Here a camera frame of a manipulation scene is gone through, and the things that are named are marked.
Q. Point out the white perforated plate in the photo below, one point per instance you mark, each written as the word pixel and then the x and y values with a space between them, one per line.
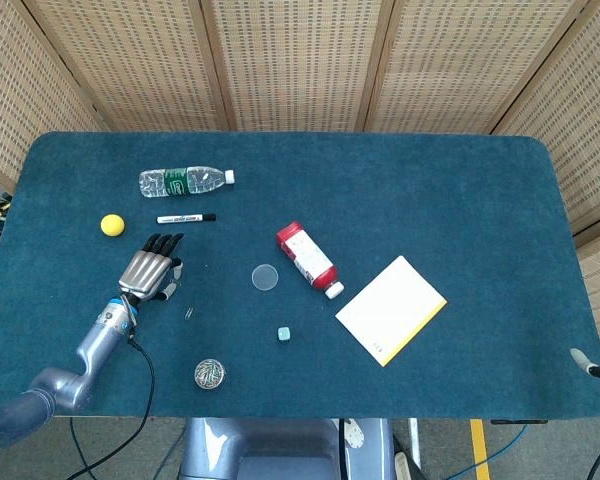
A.
pixel 354 436

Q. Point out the yellow floor tape strip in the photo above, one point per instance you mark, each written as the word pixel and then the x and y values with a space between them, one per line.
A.
pixel 480 450

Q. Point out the white whiteboard marker black cap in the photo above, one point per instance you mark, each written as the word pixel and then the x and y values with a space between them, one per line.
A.
pixel 180 219

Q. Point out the woven bamboo screen panel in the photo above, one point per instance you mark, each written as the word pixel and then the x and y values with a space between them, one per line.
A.
pixel 580 125
pixel 470 60
pixel 10 100
pixel 130 60
pixel 295 60

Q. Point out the container of paper clips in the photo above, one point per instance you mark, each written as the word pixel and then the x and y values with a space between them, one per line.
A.
pixel 209 374

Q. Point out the silver-blue robot torso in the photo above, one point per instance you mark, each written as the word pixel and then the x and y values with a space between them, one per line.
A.
pixel 280 450

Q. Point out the white notebook yellow spine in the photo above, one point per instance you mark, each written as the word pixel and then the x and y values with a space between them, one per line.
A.
pixel 390 310

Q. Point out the silver paperclip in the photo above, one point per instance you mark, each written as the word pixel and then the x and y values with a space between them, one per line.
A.
pixel 189 313

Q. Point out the black bar under table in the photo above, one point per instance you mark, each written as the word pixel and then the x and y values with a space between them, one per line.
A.
pixel 517 422

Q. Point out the red juice bottle white cap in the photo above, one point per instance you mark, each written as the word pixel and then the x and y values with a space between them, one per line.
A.
pixel 307 257

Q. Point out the yellow foam ball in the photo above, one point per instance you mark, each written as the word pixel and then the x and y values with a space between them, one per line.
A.
pixel 112 225

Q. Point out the blue felt table cover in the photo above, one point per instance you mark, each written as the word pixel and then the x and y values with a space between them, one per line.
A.
pixel 430 200

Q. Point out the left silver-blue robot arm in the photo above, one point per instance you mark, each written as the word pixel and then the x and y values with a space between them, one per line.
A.
pixel 100 340

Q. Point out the small teal cube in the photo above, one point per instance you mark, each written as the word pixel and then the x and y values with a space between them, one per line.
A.
pixel 283 335

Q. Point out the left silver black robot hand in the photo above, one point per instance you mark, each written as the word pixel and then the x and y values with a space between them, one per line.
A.
pixel 142 272

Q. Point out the clear water bottle green label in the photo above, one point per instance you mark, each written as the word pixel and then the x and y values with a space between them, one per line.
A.
pixel 155 184

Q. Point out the clear round plastic lid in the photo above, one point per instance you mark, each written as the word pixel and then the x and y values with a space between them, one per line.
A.
pixel 265 276

